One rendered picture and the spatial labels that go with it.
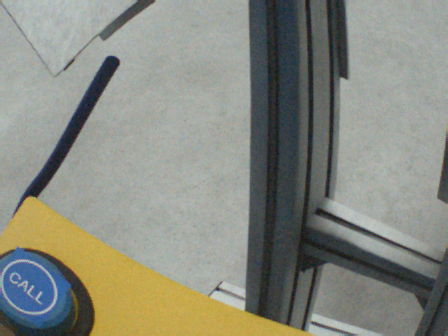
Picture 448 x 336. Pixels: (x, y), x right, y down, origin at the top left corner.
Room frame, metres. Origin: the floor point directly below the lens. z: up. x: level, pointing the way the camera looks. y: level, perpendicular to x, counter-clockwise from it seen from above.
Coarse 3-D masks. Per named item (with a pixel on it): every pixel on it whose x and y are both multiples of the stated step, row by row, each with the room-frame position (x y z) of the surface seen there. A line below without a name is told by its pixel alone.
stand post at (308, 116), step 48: (288, 0) 0.66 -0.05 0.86; (336, 0) 0.73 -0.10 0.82; (288, 48) 0.66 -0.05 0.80; (336, 48) 0.73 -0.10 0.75; (288, 96) 0.66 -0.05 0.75; (336, 96) 0.73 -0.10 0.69; (288, 144) 0.66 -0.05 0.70; (336, 144) 0.73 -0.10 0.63; (288, 192) 0.66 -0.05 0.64; (288, 240) 0.66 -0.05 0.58; (288, 288) 0.67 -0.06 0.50
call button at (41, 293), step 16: (16, 256) 0.23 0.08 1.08; (32, 256) 0.23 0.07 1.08; (0, 272) 0.22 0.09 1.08; (16, 272) 0.22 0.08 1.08; (32, 272) 0.22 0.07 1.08; (48, 272) 0.22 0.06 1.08; (0, 288) 0.21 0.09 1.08; (16, 288) 0.21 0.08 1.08; (32, 288) 0.21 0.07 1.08; (48, 288) 0.21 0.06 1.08; (64, 288) 0.21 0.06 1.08; (0, 304) 0.20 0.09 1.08; (16, 304) 0.20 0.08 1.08; (32, 304) 0.20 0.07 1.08; (48, 304) 0.21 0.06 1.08; (64, 304) 0.21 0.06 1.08; (16, 320) 0.19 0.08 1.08; (32, 320) 0.19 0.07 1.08; (48, 320) 0.20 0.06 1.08; (64, 320) 0.20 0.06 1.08
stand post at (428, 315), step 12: (444, 264) 0.56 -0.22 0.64; (444, 276) 0.56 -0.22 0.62; (444, 288) 0.55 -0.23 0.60; (432, 300) 0.56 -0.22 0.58; (444, 300) 0.56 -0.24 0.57; (432, 312) 0.56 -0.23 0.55; (444, 312) 0.55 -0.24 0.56; (420, 324) 0.56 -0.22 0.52; (432, 324) 0.56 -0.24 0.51; (444, 324) 0.54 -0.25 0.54
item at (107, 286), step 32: (32, 224) 0.25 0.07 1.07; (64, 224) 0.25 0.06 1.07; (0, 256) 0.23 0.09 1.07; (64, 256) 0.24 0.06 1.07; (96, 256) 0.24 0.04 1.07; (96, 288) 0.23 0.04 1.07; (128, 288) 0.23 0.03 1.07; (160, 288) 0.23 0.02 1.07; (0, 320) 0.20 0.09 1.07; (96, 320) 0.21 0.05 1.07; (128, 320) 0.21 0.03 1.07; (160, 320) 0.21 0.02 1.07; (192, 320) 0.21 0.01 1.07; (224, 320) 0.21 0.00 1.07; (256, 320) 0.21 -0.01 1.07
